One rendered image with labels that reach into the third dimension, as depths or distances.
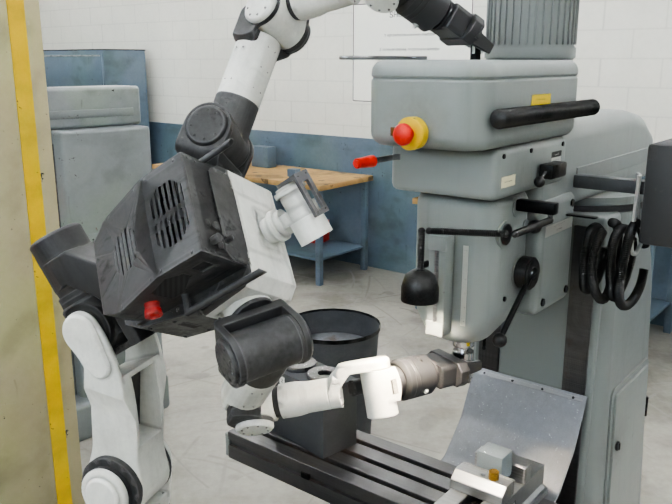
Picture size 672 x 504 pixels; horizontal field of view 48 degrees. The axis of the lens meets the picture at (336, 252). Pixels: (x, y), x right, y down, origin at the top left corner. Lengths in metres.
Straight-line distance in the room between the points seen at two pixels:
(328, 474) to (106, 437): 0.56
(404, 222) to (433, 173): 5.32
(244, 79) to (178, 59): 7.16
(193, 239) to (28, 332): 1.77
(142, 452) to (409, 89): 0.92
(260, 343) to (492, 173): 0.53
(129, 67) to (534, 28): 7.34
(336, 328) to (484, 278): 2.49
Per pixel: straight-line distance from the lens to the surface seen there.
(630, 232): 1.72
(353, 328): 3.96
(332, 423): 1.96
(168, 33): 8.80
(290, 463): 2.00
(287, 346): 1.30
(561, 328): 2.01
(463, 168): 1.47
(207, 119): 1.47
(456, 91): 1.36
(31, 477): 3.17
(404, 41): 6.71
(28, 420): 3.07
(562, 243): 1.79
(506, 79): 1.43
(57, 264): 1.60
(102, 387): 1.61
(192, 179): 1.31
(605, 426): 2.11
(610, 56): 5.92
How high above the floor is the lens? 1.89
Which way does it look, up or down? 14 degrees down
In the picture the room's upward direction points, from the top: straight up
